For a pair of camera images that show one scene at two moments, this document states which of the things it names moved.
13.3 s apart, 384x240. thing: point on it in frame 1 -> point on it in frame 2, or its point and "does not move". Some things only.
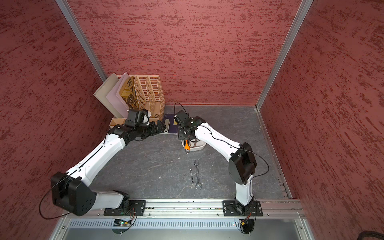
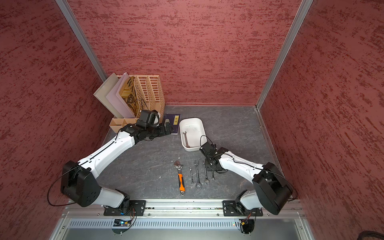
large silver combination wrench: x=196 y=163 does not move
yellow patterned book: x=128 y=93 does not move
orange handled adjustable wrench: x=187 y=146 -> x=177 y=164
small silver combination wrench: x=192 y=182 does not move
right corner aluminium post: x=303 y=9 does not move
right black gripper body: x=183 y=135 -> x=211 y=167
